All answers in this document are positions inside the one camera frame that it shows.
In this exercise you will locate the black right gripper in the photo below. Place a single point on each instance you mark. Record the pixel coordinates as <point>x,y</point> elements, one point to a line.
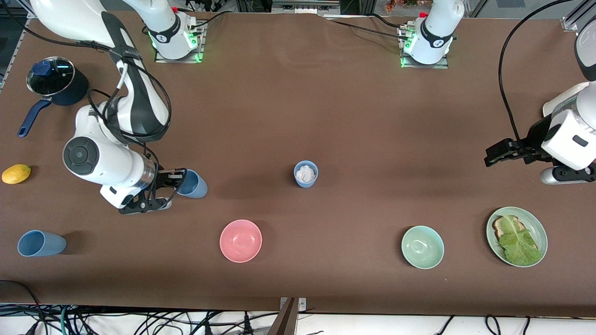
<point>160,178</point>

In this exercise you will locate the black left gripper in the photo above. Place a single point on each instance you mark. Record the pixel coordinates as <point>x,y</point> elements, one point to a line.
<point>535,139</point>

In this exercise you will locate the blue plastic cup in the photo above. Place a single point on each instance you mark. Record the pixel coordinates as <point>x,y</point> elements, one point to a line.
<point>46,244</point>
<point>196,187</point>
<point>305,184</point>

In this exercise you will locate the white tissue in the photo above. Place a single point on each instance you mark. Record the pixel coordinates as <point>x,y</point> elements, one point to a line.
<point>306,173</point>

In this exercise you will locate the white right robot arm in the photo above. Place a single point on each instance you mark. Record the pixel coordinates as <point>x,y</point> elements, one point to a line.
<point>107,163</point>

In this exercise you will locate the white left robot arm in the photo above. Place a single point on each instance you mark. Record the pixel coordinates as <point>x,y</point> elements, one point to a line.
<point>437,28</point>

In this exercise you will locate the toast slice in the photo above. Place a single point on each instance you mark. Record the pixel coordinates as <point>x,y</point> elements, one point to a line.
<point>500,228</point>

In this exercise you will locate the green plate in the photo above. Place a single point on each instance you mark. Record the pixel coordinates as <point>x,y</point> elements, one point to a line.
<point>536,228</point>

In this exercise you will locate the pink bowl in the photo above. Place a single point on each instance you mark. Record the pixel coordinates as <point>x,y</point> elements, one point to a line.
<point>240,241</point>

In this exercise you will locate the green lettuce leaf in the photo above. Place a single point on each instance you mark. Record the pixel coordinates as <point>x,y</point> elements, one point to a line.
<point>519,244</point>

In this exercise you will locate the mint green bowl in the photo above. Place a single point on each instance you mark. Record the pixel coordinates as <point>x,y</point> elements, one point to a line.
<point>423,247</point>

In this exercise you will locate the dark blue saucepan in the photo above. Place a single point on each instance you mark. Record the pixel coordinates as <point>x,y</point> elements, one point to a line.
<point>78,90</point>

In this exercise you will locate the aluminium corner extrusion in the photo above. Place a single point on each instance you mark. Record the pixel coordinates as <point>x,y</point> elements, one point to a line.
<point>570,23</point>

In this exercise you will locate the yellow lemon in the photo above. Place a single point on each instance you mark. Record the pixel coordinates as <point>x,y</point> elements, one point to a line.
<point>16,174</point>

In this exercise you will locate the dark angled bar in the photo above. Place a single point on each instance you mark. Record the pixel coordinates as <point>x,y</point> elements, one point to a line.
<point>284,323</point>

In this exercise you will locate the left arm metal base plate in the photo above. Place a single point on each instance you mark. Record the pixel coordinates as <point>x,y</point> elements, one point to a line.
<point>442,64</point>

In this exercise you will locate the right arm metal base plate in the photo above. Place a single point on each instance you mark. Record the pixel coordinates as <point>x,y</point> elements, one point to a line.
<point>200,56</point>

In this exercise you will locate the small metal table bracket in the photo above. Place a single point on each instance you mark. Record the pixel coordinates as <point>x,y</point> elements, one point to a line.
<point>302,304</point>

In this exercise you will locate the aluminium frame rail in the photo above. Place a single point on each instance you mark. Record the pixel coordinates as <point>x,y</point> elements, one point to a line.
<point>305,7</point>

